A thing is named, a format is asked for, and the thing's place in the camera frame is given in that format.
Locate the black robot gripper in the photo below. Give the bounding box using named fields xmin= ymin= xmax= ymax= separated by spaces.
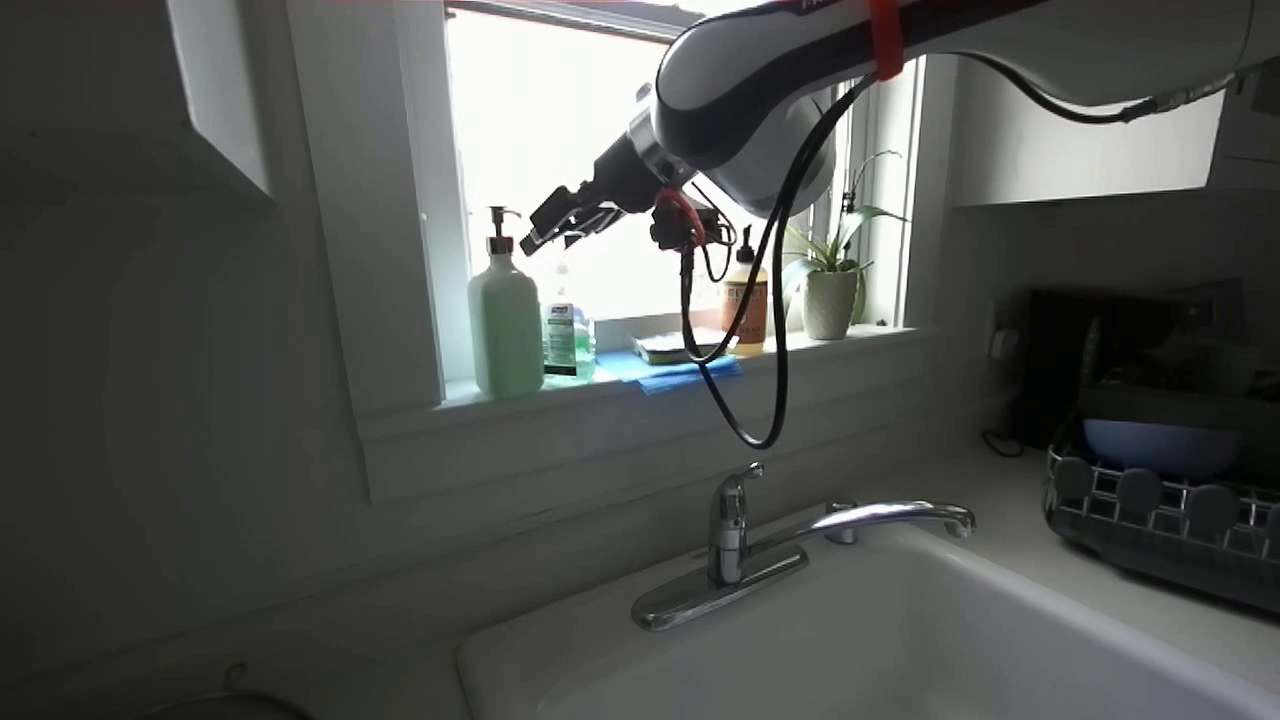
xmin=521 ymin=180 xmax=623 ymax=258

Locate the small clear soap bottle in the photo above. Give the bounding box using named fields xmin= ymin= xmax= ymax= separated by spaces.
xmin=545 ymin=275 xmax=596 ymax=375

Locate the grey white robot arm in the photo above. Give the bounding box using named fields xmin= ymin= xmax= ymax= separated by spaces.
xmin=521 ymin=0 xmax=1280 ymax=252

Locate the tall green pump soap bottle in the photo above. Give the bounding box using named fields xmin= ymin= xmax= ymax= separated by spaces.
xmin=469 ymin=205 xmax=545 ymax=402

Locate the blue cloth on windowsill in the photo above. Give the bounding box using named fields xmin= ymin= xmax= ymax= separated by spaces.
xmin=596 ymin=351 xmax=740 ymax=392

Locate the small dish on windowsill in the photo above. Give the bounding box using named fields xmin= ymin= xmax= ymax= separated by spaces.
xmin=633 ymin=332 xmax=723 ymax=367

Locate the brown bottle on windowsill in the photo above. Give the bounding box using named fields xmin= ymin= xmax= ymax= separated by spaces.
xmin=723 ymin=236 xmax=768 ymax=344

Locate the chrome sink faucet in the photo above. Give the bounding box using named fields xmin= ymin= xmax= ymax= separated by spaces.
xmin=633 ymin=465 xmax=976 ymax=633

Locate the white ceramic sink basin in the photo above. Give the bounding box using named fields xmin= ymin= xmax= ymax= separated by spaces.
xmin=454 ymin=529 xmax=1280 ymax=720

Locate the white potted green plant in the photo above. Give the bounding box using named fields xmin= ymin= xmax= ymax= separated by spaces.
xmin=804 ymin=153 xmax=905 ymax=340

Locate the white upper cabinet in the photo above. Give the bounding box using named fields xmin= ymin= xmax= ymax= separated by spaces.
xmin=952 ymin=59 xmax=1225 ymax=205

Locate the black coffee maker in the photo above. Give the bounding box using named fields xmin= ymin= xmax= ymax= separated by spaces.
xmin=983 ymin=283 xmax=1253 ymax=452

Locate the blue bowl in rack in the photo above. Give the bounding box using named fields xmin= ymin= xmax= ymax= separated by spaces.
xmin=1085 ymin=418 xmax=1244 ymax=480

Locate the grey dish drying rack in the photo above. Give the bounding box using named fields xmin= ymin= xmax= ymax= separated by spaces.
xmin=1043 ymin=439 xmax=1280 ymax=618

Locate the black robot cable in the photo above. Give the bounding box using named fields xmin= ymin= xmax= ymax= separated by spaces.
xmin=674 ymin=76 xmax=876 ymax=457

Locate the red strap on arm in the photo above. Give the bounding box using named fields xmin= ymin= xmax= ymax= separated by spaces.
xmin=864 ymin=0 xmax=910 ymax=82

